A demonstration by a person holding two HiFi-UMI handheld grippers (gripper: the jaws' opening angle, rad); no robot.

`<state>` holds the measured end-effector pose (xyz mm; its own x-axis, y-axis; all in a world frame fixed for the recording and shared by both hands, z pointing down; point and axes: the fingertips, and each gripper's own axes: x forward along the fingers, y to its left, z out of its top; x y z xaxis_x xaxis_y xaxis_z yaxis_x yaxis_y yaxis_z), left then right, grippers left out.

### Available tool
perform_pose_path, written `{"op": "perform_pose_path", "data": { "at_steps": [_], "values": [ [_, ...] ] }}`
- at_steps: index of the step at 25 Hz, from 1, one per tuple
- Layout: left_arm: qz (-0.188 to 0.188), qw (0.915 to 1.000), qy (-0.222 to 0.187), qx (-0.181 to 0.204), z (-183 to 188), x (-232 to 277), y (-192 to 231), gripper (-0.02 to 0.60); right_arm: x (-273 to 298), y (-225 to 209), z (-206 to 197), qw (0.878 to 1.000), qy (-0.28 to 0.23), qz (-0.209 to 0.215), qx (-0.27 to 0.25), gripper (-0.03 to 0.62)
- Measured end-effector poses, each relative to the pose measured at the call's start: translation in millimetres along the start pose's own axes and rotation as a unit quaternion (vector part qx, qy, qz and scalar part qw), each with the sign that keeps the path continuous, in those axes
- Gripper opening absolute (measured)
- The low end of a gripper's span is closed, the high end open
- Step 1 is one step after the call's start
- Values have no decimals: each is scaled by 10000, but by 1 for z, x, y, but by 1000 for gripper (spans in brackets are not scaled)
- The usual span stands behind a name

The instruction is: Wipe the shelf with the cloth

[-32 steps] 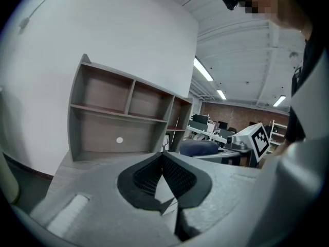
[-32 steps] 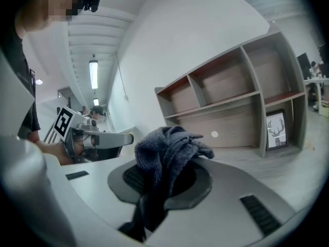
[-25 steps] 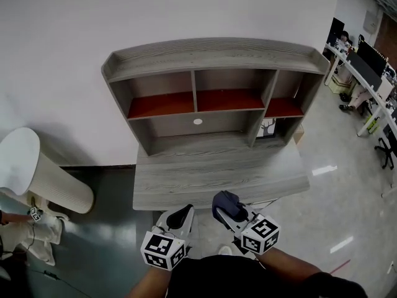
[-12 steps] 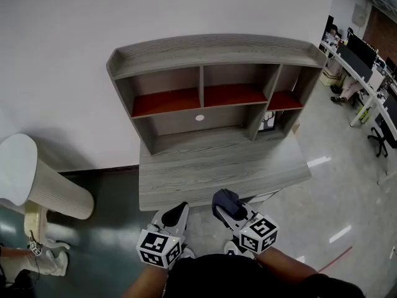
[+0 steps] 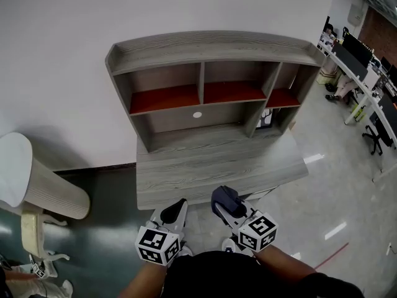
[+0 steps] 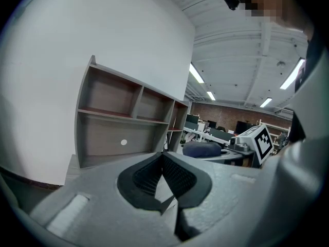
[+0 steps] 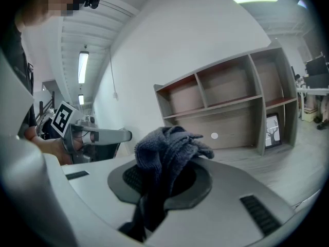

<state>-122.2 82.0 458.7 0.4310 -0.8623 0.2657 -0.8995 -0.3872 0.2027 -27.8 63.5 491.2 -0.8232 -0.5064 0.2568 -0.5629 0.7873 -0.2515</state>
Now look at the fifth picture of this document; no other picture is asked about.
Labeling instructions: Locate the white round pedestal table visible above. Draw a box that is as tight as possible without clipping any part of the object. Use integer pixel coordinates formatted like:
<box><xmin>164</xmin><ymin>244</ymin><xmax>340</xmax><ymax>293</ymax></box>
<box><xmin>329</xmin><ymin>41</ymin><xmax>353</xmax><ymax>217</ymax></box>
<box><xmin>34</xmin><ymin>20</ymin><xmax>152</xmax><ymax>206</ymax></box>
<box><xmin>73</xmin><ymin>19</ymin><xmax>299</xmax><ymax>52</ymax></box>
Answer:
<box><xmin>0</xmin><ymin>132</ymin><xmax>91</xmax><ymax>220</ymax></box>

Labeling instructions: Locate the grey wood-grain shelf unit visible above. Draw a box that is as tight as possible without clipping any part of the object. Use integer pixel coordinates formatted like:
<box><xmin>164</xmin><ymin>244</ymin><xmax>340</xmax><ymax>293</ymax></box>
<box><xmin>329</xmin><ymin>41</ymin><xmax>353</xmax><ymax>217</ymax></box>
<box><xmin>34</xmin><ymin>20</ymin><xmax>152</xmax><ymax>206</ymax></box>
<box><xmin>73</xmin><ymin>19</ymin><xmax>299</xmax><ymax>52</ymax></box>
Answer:
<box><xmin>105</xmin><ymin>30</ymin><xmax>325</xmax><ymax>153</ymax></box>

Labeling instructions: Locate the long white office desk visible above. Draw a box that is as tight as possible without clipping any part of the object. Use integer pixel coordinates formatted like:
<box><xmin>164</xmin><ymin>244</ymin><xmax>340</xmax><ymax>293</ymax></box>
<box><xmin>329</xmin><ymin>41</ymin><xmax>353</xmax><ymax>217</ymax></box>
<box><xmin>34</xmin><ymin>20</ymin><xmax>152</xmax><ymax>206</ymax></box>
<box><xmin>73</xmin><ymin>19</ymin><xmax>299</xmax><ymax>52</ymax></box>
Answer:
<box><xmin>316</xmin><ymin>38</ymin><xmax>397</xmax><ymax>179</ymax></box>

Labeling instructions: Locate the large black monitor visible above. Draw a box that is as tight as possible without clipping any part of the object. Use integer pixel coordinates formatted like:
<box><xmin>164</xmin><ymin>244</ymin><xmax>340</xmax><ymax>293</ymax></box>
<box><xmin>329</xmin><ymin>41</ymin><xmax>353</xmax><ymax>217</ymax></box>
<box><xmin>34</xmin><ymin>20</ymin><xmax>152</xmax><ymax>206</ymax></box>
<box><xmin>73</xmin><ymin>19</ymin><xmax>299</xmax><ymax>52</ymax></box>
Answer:
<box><xmin>342</xmin><ymin>32</ymin><xmax>375</xmax><ymax>68</ymax></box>

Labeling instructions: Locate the white wall electrical box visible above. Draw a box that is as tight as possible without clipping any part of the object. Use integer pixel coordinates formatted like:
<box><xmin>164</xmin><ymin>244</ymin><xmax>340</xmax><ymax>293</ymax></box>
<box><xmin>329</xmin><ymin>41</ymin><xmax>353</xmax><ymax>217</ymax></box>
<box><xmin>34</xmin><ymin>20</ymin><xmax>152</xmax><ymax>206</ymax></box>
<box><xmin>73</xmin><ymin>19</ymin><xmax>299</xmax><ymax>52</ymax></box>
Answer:
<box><xmin>347</xmin><ymin>3</ymin><xmax>364</xmax><ymax>26</ymax></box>

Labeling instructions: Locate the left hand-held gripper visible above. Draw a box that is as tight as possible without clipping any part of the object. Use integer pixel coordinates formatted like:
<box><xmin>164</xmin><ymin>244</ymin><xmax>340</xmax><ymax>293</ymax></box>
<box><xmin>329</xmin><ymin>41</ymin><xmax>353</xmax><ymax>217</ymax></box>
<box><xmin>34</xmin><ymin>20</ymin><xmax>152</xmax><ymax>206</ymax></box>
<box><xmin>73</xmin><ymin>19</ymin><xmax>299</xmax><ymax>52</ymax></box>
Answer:
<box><xmin>134</xmin><ymin>199</ymin><xmax>189</xmax><ymax>266</ymax></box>

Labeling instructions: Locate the ornate curved-leg chair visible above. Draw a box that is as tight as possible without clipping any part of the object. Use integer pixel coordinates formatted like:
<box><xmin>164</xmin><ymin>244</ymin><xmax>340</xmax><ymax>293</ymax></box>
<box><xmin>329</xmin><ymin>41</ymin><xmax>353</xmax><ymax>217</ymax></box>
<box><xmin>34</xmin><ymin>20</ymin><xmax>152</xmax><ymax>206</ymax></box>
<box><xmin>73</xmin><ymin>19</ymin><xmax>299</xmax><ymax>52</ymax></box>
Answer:
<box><xmin>0</xmin><ymin>199</ymin><xmax>71</xmax><ymax>278</ymax></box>

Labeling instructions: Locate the white drawer unit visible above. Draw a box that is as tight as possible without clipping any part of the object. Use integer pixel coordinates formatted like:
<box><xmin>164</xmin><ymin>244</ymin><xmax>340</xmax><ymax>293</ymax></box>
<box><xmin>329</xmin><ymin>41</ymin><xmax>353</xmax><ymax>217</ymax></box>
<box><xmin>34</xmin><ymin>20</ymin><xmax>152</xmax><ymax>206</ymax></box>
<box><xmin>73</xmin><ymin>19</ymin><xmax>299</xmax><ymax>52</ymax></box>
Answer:
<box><xmin>244</xmin><ymin>187</ymin><xmax>277</xmax><ymax>202</ymax></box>

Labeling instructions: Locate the black desk divider panel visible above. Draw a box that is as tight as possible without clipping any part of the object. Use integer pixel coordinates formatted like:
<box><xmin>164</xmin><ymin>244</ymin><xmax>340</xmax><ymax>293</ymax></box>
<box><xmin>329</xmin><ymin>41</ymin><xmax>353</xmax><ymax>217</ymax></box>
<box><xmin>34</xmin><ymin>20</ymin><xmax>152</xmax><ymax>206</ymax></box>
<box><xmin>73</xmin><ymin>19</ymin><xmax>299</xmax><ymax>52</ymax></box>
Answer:
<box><xmin>331</xmin><ymin>40</ymin><xmax>369</xmax><ymax>82</ymax></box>
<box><xmin>377</xmin><ymin>94</ymin><xmax>397</xmax><ymax>127</ymax></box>

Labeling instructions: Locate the framed tree picture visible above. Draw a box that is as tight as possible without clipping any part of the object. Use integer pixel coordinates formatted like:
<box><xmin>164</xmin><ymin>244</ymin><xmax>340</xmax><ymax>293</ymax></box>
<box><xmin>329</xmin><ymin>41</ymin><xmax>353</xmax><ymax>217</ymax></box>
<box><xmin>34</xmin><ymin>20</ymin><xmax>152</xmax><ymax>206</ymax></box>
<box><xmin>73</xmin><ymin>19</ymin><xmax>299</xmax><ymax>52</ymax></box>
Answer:
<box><xmin>256</xmin><ymin>109</ymin><xmax>274</xmax><ymax>129</ymax></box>

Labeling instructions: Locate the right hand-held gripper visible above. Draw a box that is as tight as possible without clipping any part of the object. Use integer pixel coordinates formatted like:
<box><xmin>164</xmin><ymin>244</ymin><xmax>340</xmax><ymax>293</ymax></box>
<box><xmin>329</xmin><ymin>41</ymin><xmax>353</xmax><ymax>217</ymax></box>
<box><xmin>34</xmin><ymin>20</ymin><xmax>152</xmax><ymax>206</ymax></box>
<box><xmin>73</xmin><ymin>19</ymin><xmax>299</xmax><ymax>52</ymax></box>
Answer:
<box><xmin>214</xmin><ymin>199</ymin><xmax>279</xmax><ymax>253</ymax></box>

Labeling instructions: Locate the black office chair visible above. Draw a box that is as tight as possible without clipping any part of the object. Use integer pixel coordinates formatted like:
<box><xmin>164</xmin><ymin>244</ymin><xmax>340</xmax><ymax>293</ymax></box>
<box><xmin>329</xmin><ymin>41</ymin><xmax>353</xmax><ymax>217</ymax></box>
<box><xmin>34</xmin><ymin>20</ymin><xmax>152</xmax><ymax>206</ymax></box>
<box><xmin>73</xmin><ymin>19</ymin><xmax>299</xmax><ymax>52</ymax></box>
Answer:
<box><xmin>362</xmin><ymin>116</ymin><xmax>395</xmax><ymax>156</ymax></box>

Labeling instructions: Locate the bright green bag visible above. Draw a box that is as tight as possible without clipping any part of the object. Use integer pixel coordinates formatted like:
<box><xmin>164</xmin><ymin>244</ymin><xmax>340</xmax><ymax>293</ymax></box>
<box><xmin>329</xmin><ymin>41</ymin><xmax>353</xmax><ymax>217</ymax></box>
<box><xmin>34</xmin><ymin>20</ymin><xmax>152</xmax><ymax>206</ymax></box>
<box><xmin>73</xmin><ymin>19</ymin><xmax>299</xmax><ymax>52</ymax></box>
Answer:
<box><xmin>352</xmin><ymin>104</ymin><xmax>367</xmax><ymax>123</ymax></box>

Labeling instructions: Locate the person's left forearm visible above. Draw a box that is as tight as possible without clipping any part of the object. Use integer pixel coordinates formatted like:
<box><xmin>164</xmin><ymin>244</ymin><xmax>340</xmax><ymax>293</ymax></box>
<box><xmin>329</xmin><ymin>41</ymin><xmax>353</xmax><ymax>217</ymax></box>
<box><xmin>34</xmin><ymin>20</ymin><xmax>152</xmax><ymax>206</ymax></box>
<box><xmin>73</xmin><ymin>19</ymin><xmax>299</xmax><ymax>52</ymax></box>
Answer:
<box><xmin>117</xmin><ymin>261</ymin><xmax>170</xmax><ymax>298</ymax></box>

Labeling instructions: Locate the person's black shirt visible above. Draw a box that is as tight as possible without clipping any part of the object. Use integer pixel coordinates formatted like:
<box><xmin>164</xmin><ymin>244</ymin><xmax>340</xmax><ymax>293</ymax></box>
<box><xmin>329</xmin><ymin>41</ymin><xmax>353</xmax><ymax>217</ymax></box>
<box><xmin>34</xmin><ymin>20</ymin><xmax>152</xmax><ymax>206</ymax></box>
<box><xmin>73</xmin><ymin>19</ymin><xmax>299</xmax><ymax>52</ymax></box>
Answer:
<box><xmin>163</xmin><ymin>250</ymin><xmax>364</xmax><ymax>298</ymax></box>

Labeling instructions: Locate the dark blue cloth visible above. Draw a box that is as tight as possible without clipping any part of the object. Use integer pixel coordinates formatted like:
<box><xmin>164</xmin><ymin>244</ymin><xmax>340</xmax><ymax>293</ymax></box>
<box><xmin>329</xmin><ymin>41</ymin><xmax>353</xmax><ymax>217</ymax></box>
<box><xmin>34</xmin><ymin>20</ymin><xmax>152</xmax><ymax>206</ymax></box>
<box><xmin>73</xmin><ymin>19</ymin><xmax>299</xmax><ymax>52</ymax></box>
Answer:
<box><xmin>210</xmin><ymin>185</ymin><xmax>246</xmax><ymax>219</ymax></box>

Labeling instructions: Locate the person's right white shoe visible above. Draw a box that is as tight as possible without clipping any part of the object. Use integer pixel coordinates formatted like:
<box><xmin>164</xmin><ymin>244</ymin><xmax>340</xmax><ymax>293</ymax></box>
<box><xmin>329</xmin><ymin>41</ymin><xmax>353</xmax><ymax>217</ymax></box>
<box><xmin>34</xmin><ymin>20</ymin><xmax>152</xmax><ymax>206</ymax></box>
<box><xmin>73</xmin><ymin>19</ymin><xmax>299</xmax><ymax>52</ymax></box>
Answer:
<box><xmin>221</xmin><ymin>237</ymin><xmax>254</xmax><ymax>256</ymax></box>

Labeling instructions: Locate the person's right forearm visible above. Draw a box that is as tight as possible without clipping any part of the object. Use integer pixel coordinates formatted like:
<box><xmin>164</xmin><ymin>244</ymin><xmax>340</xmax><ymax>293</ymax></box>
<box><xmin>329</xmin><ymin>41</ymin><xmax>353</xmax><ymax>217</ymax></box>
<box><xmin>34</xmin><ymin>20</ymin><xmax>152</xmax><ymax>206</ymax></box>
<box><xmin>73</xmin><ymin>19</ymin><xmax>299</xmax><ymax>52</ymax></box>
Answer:
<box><xmin>254</xmin><ymin>245</ymin><xmax>317</xmax><ymax>287</ymax></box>

